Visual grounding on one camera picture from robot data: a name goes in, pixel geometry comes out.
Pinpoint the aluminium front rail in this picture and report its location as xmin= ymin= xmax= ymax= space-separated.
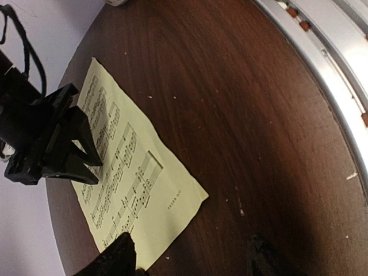
xmin=255 ymin=0 xmax=367 ymax=193

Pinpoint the yellow sheet music page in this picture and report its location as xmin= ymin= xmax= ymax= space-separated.
xmin=72 ymin=59 xmax=208 ymax=269

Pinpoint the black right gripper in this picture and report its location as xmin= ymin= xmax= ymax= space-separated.
xmin=5 ymin=84 xmax=102 ymax=185

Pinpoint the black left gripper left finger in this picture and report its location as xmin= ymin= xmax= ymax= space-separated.
xmin=75 ymin=232 xmax=136 ymax=276

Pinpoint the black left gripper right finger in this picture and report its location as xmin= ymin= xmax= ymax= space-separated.
xmin=249 ymin=234 xmax=288 ymax=275

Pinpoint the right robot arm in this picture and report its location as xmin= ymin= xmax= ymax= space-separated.
xmin=1 ymin=5 xmax=102 ymax=185

